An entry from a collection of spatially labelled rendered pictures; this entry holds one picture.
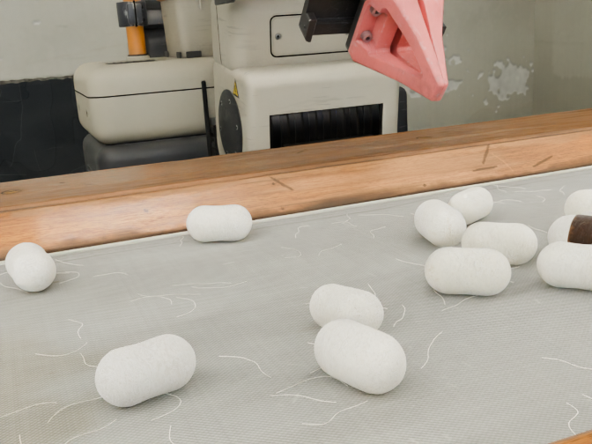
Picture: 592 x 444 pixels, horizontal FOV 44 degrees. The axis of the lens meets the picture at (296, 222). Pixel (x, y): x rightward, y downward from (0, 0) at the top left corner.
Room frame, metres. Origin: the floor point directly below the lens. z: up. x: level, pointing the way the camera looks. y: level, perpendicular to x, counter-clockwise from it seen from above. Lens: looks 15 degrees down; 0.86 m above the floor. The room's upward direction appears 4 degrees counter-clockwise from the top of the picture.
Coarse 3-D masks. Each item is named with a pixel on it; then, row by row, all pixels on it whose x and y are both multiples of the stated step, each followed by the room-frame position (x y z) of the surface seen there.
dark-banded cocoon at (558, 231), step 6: (564, 216) 0.33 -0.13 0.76; (570, 216) 0.33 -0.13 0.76; (558, 222) 0.33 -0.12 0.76; (564, 222) 0.33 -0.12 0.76; (570, 222) 0.32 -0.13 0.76; (552, 228) 0.33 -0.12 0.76; (558, 228) 0.33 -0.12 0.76; (564, 228) 0.32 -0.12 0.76; (552, 234) 0.33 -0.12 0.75; (558, 234) 0.32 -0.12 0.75; (564, 234) 0.32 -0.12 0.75; (552, 240) 0.33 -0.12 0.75; (558, 240) 0.32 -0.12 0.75; (564, 240) 0.32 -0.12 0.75
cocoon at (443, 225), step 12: (420, 204) 0.38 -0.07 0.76; (432, 204) 0.37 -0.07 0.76; (444, 204) 0.37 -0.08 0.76; (420, 216) 0.37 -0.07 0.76; (432, 216) 0.36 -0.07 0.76; (444, 216) 0.35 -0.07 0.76; (456, 216) 0.36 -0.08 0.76; (420, 228) 0.37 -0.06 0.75; (432, 228) 0.35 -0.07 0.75; (444, 228) 0.35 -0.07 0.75; (456, 228) 0.35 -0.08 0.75; (432, 240) 0.36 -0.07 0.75; (444, 240) 0.35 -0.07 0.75; (456, 240) 0.35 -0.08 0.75
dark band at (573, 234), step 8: (576, 216) 0.33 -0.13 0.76; (584, 216) 0.33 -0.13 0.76; (576, 224) 0.32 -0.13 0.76; (584, 224) 0.32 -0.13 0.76; (568, 232) 0.32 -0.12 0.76; (576, 232) 0.32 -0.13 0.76; (584, 232) 0.32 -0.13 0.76; (568, 240) 0.32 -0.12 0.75; (576, 240) 0.32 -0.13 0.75; (584, 240) 0.32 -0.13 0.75
